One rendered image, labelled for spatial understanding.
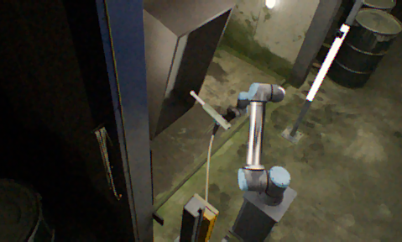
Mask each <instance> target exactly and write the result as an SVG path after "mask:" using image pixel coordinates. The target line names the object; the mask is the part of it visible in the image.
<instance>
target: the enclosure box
mask: <svg viewBox="0 0 402 242"><path fill-rule="evenodd" d="M143 4H144V43H145V57H146V72H147V100H148V115H149V139H150V140H151V141H152V140H153V139H155V138H156V136H158V135H159V134H161V133H162V132H163V131H165V130H166V129H167V128H168V127H169V126H170V125H171V124H173V123H174V122H175V121H176V120H178V119H179V118H181V117H182V116H183V115H184V114H186V112H189V111H190V109H191V108H193V107H194V106H195V104H196V98H195V97H193V96H192V95H191V92H192V91H193V92H194V93H195V94H196V95H197V96H198V94H199V93H200V90H201V87H202V84H203V83H204V81H205V78H206V76H207V72H208V70H209V69H210V66H211V63H212V60H213V57H214V55H215V54H216V52H217V48H218V46H219V44H220V41H221V38H222V35H223V32H224V31H225V29H226V26H227V23H228V21H229V18H230V17H231V14H232V11H233V8H234V7H235V3H234V2H233V1H231V0H143Z"/></svg>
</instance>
